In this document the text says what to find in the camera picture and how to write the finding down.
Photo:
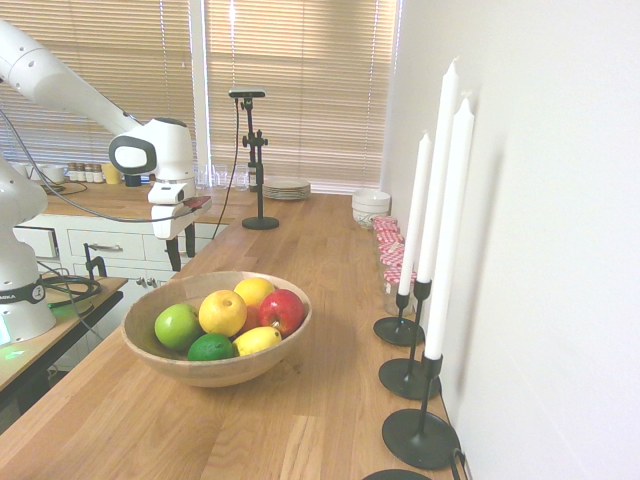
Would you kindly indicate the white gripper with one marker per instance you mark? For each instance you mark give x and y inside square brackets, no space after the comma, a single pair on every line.
[170,220]

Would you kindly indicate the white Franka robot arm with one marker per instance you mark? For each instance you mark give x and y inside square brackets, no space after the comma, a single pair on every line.
[60,85]

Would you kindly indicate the round yellow citrus fruit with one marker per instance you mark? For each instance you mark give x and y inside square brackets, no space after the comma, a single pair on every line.
[255,291]

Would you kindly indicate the round wooden fruit bowl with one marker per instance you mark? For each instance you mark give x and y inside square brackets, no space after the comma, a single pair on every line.
[225,372]

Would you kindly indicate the white drawer cabinet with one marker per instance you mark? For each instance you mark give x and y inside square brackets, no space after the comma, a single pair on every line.
[125,252]

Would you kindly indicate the clear drinking glass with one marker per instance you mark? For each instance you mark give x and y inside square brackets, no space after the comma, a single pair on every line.
[241,180]
[225,176]
[215,176]

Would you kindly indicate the green apple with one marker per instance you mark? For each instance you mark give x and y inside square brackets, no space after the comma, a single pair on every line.
[175,327]

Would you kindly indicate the black mug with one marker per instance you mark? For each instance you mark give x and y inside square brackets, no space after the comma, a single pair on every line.
[132,180]

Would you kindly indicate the black table clamp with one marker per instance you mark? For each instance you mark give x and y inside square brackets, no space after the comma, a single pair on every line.
[95,262]

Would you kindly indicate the yellow mug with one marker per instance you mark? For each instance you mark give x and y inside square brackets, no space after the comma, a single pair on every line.
[111,174]

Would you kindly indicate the green lime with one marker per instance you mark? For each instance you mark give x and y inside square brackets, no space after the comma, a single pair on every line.
[210,348]

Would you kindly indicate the small spice jar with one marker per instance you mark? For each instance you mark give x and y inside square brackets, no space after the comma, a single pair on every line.
[98,174]
[72,173]
[90,174]
[81,173]

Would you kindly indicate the red apple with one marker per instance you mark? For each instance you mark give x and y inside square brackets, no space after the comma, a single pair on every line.
[282,311]

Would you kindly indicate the stack of white plates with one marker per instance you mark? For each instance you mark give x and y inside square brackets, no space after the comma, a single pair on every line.
[286,190]

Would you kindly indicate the yellow lemon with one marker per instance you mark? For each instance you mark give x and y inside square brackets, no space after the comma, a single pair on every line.
[257,341]

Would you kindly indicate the white cup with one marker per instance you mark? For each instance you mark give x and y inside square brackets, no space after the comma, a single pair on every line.
[20,169]
[54,172]

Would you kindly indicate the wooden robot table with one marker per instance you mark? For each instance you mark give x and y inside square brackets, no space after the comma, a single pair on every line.
[30,350]

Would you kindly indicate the white patterned ceramic bowl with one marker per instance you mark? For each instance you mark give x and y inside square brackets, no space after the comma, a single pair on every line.
[365,217]

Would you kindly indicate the plain white ceramic bowl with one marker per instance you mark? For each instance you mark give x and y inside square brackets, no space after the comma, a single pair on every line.
[371,198]

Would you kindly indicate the wide wooden window blind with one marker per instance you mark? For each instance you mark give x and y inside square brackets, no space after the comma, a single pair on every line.
[310,90]
[100,60]

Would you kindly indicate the jar with red checkered lid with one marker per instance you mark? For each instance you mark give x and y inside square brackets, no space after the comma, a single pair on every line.
[389,237]
[391,248]
[385,222]
[392,287]
[394,260]

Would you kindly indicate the white taper candle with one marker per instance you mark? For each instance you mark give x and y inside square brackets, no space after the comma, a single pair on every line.
[440,165]
[416,210]
[450,225]

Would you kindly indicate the red wrist camera box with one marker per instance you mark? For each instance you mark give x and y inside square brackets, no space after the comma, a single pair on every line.
[199,202]

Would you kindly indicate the black camera stand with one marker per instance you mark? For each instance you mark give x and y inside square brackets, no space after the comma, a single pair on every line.
[260,200]

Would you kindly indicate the black exterior camera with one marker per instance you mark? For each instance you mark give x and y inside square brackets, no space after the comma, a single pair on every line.
[247,93]

